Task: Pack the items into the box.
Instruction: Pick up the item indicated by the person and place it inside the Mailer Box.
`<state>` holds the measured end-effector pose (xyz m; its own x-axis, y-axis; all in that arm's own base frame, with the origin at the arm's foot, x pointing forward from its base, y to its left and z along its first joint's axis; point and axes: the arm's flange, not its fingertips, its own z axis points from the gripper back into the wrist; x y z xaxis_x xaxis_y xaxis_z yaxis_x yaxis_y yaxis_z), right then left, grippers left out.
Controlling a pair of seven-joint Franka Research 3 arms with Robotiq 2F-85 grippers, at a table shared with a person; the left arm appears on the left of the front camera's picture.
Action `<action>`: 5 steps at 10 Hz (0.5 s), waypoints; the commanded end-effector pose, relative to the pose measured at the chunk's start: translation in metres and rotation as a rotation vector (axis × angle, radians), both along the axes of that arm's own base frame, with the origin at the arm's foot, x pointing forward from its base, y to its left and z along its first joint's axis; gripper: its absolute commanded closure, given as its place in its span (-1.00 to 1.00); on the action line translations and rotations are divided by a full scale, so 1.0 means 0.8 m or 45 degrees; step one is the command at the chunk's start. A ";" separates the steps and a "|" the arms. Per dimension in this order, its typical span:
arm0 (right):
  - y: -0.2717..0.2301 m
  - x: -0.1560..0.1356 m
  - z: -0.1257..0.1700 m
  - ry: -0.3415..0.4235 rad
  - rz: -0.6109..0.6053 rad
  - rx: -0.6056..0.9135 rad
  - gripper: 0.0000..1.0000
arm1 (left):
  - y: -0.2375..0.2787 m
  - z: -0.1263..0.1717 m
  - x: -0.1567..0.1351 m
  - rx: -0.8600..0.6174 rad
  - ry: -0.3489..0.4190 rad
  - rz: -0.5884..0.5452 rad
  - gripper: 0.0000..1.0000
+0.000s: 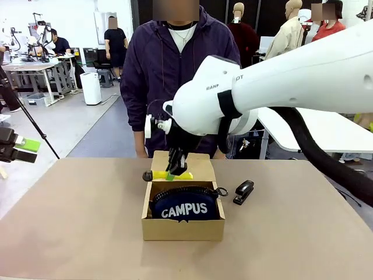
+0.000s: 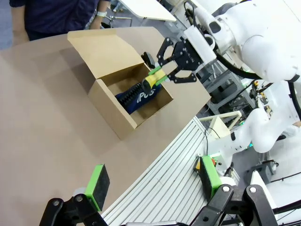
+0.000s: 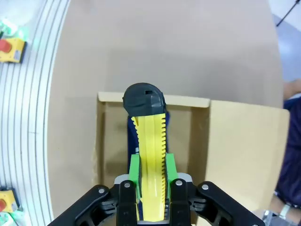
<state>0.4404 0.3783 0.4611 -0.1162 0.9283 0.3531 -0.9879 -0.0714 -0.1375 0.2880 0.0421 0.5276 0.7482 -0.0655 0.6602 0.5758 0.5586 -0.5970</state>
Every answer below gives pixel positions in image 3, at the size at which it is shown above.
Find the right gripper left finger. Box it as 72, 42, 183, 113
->
48, 154, 143, 226

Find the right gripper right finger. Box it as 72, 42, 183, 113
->
164, 152, 266, 226

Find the yellow utility knife black cap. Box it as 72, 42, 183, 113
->
122, 82, 170, 223

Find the navy pouch with white print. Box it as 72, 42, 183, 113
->
127, 110, 172, 223

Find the brown cardboard box with lid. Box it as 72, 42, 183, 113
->
90, 91, 290, 226

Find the yellow emergency stop button box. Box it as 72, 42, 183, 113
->
0, 187, 20, 214
0, 37, 27, 64

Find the person's left hand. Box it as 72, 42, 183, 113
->
270, 194, 286, 213

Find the person's right hand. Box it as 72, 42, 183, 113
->
283, 79, 301, 101

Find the silver wristwatch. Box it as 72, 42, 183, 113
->
279, 204, 293, 221

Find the person in dark purple jacket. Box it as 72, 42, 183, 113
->
274, 94, 301, 210

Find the black tripod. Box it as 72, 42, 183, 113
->
276, 0, 301, 27

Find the aluminium profile frame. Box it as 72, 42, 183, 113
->
0, 0, 71, 226

